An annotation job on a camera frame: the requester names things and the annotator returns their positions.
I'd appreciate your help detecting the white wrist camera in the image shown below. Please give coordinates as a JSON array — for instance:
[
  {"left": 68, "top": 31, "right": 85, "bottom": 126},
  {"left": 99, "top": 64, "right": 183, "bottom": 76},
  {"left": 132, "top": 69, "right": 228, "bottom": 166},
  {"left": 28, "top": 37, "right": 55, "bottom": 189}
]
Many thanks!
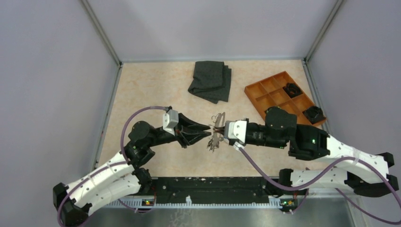
[
  {"left": 224, "top": 120, "right": 248, "bottom": 146},
  {"left": 162, "top": 109, "right": 179, "bottom": 136}
]

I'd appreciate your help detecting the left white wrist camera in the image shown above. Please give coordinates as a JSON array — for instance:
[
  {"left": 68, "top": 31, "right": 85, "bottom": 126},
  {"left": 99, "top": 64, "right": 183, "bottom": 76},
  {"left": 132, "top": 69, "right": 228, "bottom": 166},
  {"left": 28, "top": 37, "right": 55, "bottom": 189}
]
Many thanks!
[{"left": 162, "top": 109, "right": 179, "bottom": 136}]

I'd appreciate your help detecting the silver key pair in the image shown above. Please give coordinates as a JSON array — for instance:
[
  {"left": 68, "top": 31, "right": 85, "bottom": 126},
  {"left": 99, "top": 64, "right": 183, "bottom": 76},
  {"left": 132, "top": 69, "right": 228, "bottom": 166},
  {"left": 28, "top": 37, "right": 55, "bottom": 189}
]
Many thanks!
[{"left": 207, "top": 133, "right": 224, "bottom": 152}]

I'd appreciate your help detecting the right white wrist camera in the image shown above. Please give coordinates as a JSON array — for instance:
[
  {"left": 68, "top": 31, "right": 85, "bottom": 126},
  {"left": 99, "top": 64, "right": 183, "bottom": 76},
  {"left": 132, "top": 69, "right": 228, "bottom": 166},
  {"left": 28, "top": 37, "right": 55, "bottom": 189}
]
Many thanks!
[{"left": 224, "top": 120, "right": 248, "bottom": 146}]

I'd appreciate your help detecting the black rolled belt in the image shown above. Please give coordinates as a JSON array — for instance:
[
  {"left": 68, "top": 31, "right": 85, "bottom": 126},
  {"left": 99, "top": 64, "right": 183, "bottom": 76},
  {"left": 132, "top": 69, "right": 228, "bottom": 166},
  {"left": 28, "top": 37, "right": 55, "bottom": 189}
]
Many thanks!
[{"left": 283, "top": 83, "right": 303, "bottom": 98}]

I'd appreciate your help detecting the dark grey folded cloth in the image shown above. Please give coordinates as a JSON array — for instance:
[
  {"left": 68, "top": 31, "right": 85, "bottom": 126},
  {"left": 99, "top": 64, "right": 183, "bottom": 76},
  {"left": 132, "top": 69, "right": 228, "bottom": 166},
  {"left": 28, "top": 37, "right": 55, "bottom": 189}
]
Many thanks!
[{"left": 188, "top": 61, "right": 232, "bottom": 104}]

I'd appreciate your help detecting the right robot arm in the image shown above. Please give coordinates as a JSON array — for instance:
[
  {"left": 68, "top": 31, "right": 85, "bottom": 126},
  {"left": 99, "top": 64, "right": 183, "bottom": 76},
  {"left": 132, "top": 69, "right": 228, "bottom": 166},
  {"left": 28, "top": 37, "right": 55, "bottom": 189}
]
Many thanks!
[{"left": 244, "top": 107, "right": 399, "bottom": 198}]

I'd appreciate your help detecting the black rolled strap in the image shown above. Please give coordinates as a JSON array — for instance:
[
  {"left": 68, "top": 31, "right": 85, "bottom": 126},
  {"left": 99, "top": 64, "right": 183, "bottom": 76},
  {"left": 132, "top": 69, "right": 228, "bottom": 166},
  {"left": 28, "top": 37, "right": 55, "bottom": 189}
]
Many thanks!
[{"left": 302, "top": 105, "right": 326, "bottom": 124}]

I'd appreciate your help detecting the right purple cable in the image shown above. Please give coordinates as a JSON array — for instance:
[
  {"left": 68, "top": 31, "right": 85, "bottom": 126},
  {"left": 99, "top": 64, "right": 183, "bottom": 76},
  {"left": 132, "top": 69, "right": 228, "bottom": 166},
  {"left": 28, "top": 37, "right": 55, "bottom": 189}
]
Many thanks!
[{"left": 233, "top": 144, "right": 401, "bottom": 225}]

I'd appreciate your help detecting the purple cable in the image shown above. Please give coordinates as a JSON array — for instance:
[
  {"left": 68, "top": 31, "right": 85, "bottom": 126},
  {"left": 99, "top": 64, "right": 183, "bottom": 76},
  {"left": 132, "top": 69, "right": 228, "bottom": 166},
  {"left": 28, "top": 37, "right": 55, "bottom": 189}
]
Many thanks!
[
  {"left": 56, "top": 105, "right": 171, "bottom": 227},
  {"left": 233, "top": 144, "right": 401, "bottom": 225}
]

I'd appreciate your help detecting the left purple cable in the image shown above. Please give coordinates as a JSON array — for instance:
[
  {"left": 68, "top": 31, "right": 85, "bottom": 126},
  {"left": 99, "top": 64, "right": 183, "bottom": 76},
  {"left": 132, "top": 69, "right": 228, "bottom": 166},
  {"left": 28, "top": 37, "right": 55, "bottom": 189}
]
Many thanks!
[{"left": 56, "top": 105, "right": 171, "bottom": 227}]

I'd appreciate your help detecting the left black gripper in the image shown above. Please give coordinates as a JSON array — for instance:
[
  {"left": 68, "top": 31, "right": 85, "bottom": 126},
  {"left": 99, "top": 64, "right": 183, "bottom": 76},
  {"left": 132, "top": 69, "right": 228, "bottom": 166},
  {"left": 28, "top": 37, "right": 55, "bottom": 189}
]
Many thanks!
[{"left": 147, "top": 113, "right": 212, "bottom": 149}]

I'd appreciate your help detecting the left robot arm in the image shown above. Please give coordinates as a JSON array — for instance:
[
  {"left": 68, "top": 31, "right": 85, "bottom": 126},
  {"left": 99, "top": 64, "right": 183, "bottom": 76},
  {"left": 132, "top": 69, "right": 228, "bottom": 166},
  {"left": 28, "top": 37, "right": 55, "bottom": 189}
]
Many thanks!
[{"left": 53, "top": 112, "right": 211, "bottom": 227}]

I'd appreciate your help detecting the metal key holder plate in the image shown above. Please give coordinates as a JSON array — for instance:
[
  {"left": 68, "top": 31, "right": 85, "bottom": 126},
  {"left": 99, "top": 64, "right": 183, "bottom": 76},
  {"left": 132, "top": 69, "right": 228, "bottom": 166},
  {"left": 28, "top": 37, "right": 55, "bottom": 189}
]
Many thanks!
[{"left": 211, "top": 112, "right": 226, "bottom": 132}]

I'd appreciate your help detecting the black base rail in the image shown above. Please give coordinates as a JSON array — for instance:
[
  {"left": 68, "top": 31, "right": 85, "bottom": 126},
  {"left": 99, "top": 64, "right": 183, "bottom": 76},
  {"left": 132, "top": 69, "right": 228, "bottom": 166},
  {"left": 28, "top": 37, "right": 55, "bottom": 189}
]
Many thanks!
[{"left": 136, "top": 177, "right": 306, "bottom": 205}]

